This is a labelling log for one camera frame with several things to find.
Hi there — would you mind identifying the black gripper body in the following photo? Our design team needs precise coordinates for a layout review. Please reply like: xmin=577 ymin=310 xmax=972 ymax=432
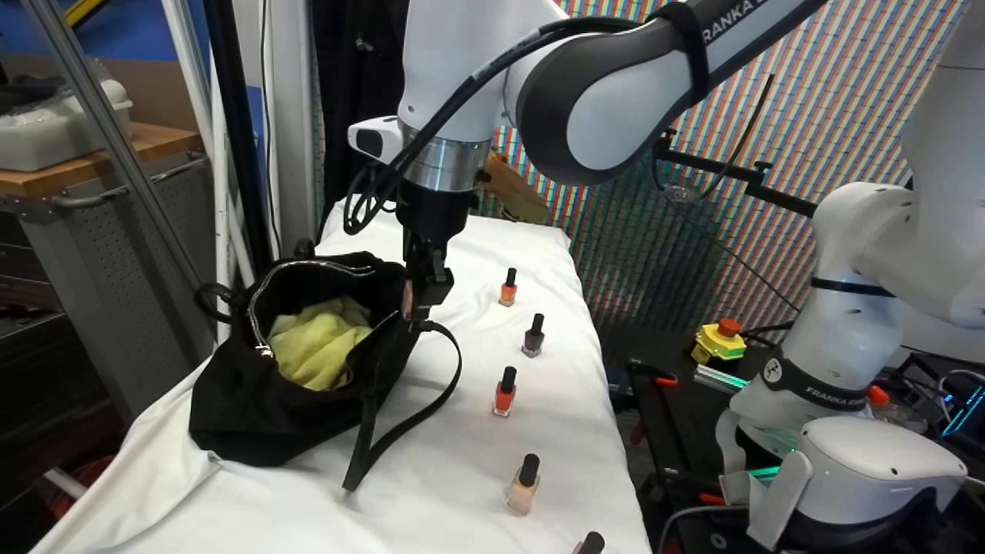
xmin=393 ymin=180 xmax=478 ymax=271

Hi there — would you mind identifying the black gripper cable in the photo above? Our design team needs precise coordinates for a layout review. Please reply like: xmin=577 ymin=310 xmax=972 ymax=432
xmin=341 ymin=16 xmax=617 ymax=236

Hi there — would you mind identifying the white frame tube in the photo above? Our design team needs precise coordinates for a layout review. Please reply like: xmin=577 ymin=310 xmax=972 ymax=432
xmin=163 ymin=0 xmax=259 ymax=300

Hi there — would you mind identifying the black curtain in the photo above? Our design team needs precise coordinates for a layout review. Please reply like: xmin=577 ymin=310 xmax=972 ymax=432
xmin=303 ymin=0 xmax=419 ymax=212

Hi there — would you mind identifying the teal box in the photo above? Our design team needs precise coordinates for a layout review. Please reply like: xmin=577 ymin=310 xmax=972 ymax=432
xmin=693 ymin=361 xmax=758 ymax=394

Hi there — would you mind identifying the yellow red emergency stop button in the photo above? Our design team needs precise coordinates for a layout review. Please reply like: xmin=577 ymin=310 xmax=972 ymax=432
xmin=690 ymin=316 xmax=752 ymax=365

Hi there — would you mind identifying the white plastic container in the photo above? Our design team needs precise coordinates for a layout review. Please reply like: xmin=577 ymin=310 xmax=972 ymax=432
xmin=0 ymin=75 xmax=136 ymax=172

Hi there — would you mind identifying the tan wrist plate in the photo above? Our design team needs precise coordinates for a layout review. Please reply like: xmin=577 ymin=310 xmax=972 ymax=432
xmin=478 ymin=152 xmax=560 ymax=223

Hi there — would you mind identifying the grey metal cabinet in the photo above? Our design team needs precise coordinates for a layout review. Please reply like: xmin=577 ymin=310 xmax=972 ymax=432
xmin=0 ymin=152 xmax=219 ymax=419

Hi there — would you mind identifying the white tablecloth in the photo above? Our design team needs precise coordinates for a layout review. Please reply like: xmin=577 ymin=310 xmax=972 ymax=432
xmin=26 ymin=191 xmax=656 ymax=554

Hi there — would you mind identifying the peach nail polish bottle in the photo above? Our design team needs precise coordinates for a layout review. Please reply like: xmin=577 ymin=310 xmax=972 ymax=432
xmin=506 ymin=449 xmax=545 ymax=518

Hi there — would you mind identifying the colourful patterned screen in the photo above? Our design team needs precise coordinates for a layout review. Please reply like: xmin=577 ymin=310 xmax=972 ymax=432
xmin=470 ymin=0 xmax=972 ymax=341

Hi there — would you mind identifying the small orange nail polish bottle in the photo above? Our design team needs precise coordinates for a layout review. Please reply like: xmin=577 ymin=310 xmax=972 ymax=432
xmin=495 ymin=265 xmax=519 ymax=310

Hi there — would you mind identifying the yellow cloth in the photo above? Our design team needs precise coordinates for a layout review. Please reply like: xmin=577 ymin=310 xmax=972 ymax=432
xmin=266 ymin=296 xmax=375 ymax=394

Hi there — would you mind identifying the slanted aluminium pole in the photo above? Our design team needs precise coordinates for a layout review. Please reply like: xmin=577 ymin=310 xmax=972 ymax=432
xmin=18 ymin=0 xmax=213 ymax=304

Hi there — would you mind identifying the blue lit device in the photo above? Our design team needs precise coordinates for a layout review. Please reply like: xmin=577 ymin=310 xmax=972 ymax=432
xmin=937 ymin=365 xmax=985 ymax=442

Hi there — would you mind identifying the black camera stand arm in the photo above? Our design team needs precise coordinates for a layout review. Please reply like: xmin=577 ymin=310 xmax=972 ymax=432
xmin=656 ymin=125 xmax=826 ymax=220

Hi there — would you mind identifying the dark brown nail polish bottle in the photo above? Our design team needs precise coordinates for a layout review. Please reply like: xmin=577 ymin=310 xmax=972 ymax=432
xmin=519 ymin=310 xmax=549 ymax=361

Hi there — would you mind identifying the wooden board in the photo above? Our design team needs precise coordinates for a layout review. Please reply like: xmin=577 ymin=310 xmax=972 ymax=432
xmin=0 ymin=119 xmax=203 ymax=199

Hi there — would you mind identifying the large orange nail polish bottle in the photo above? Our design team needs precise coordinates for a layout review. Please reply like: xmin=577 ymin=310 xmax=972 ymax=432
xmin=488 ymin=364 xmax=519 ymax=420

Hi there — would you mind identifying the black tool orange handle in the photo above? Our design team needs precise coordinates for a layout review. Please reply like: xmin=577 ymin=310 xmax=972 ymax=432
xmin=626 ymin=357 xmax=687 ymax=398

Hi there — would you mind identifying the black fabric handbag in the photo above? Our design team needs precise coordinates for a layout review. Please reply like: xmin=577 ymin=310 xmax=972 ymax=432
xmin=185 ymin=239 xmax=469 ymax=494

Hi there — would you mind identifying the black frame post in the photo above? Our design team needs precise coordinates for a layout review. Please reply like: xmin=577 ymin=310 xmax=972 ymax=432
xmin=199 ymin=0 xmax=276 ymax=273

